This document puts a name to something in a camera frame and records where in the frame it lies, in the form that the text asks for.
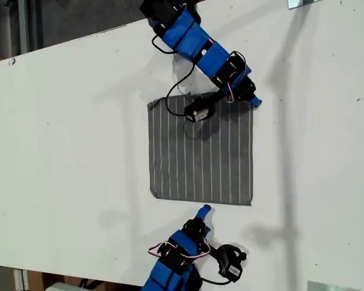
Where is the black camera cable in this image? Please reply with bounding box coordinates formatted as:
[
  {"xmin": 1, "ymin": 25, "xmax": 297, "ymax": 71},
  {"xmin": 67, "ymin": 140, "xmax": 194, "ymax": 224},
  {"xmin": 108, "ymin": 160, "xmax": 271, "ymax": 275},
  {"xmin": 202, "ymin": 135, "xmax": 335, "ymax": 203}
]
[
  {"xmin": 151, "ymin": 34, "xmax": 200, "ymax": 118},
  {"xmin": 196, "ymin": 268, "xmax": 233, "ymax": 286}
]

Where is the white table leg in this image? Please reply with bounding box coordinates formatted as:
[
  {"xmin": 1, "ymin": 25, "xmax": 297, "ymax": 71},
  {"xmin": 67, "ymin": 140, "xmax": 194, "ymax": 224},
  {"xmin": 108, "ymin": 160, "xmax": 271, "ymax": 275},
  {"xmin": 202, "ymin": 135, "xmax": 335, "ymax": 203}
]
[{"xmin": 13, "ymin": 268, "xmax": 30, "ymax": 291}]

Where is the black camera stalk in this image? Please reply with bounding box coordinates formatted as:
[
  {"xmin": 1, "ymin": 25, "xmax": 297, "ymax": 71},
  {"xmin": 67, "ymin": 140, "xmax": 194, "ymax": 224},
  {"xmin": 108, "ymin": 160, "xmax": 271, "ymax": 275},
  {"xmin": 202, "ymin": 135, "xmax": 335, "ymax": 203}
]
[
  {"xmin": 204, "ymin": 89, "xmax": 231, "ymax": 105},
  {"xmin": 203, "ymin": 241, "xmax": 224, "ymax": 260}
]

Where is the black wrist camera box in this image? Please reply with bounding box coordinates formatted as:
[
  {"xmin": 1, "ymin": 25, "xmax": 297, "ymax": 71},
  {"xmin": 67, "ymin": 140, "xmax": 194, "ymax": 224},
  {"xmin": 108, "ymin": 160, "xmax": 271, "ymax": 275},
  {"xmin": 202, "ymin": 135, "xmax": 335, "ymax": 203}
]
[
  {"xmin": 217, "ymin": 243, "xmax": 248, "ymax": 279},
  {"xmin": 184, "ymin": 96, "xmax": 215, "ymax": 124}
]

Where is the white plastic container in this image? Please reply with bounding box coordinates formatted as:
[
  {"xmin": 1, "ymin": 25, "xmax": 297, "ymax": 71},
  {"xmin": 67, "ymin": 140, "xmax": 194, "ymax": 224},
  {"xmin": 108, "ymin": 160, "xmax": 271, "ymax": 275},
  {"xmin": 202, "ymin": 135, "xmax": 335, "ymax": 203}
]
[{"xmin": 43, "ymin": 281, "xmax": 83, "ymax": 291}]

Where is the grey metal post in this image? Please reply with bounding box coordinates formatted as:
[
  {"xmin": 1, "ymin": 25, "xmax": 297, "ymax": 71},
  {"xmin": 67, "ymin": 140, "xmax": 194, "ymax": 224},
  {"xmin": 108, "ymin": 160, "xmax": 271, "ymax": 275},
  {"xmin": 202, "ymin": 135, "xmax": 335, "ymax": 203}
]
[{"xmin": 17, "ymin": 0, "xmax": 29, "ymax": 58}]

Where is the grey white-striped towel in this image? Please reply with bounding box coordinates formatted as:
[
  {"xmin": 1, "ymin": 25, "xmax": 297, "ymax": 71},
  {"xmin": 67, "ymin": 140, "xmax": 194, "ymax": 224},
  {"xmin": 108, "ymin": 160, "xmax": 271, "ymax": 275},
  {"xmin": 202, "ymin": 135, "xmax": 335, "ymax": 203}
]
[{"xmin": 147, "ymin": 90, "xmax": 254, "ymax": 206}]

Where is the red white servo wire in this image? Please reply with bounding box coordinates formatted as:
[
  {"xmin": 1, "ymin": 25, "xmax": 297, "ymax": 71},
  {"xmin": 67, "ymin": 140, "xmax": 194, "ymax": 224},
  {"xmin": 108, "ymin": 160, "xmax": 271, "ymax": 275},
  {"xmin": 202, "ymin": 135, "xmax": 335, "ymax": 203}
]
[
  {"xmin": 147, "ymin": 241, "xmax": 212, "ymax": 261},
  {"xmin": 225, "ymin": 56, "xmax": 251, "ymax": 103}
]

